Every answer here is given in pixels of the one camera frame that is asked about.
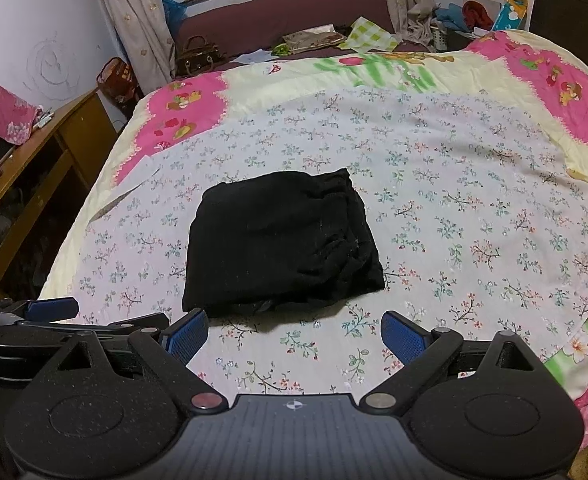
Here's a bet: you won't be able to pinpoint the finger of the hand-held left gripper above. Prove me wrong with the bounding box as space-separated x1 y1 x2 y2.
16 312 171 346
0 297 80 322

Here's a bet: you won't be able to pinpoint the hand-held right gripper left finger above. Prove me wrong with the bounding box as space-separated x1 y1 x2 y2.
56 309 229 413

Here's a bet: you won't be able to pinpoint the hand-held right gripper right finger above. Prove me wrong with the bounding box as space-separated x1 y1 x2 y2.
360 311 542 413

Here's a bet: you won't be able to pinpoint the black pants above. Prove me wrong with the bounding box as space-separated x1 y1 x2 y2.
181 167 387 320

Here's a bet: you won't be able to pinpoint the white floral bedsheet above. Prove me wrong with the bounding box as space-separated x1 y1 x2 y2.
69 85 588 396

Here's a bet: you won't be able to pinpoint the wooden side cabinet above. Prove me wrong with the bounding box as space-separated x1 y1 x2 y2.
0 87 120 301

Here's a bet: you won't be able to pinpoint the pink floral cloth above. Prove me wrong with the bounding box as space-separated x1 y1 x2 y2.
0 76 45 147

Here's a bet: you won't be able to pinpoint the red shopping bag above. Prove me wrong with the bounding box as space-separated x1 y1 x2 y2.
96 56 145 111

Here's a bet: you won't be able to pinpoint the cartoon print quilt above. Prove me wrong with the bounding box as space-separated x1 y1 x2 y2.
39 30 588 448

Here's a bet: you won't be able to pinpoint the brown handbag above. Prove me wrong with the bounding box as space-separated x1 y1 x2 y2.
174 35 229 77

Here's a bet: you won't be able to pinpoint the white paper sheet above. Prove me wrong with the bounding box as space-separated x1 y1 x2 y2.
231 49 277 65

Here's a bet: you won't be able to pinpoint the green checked cloth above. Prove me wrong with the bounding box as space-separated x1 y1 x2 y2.
336 16 402 53

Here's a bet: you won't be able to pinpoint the beige patterned packet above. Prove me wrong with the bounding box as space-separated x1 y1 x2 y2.
281 24 349 53

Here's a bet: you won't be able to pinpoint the blue plastic bag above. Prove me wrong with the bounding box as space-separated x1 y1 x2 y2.
161 0 187 38

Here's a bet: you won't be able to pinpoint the blue cloth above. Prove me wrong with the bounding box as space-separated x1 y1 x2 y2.
434 2 467 31

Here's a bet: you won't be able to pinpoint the red cloth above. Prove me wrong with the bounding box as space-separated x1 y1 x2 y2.
461 0 494 31

